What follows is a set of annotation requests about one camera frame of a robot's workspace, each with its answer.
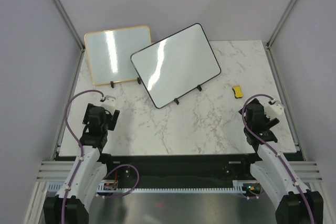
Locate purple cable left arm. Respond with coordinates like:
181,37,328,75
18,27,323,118
60,90,106,224

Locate yellow bone-shaped eraser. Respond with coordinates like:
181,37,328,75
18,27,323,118
232,86,244,99

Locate aluminium frame post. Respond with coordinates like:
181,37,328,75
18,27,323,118
265,0,299,50
52,0,85,52

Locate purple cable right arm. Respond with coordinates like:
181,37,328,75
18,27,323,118
241,93,316,224

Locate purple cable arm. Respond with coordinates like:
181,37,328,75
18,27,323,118
60,90,106,224
241,93,316,224

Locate aluminium frame left post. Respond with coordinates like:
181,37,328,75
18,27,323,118
52,0,85,52

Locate aluminium frame right post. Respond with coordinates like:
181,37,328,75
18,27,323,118
265,0,299,50

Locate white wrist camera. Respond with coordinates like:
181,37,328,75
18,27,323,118
101,95,116,114
268,99,285,117

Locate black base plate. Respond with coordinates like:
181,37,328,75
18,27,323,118
100,154,261,188

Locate aluminium rail front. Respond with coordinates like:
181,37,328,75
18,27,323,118
36,161,322,183

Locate white slotted cable duct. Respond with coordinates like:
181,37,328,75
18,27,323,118
48,180,244,194

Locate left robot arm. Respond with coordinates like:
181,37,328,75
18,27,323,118
43,98,120,223

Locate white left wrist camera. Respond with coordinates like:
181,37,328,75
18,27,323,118
101,95,116,114

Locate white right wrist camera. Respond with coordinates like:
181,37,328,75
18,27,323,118
268,99,285,117

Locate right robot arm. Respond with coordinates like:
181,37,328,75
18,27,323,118
239,94,324,223

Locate yellow-framed whiteboard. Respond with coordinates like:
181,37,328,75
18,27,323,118
84,25,152,86

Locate black-framed whiteboard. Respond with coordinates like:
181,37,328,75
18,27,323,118
130,23,222,109

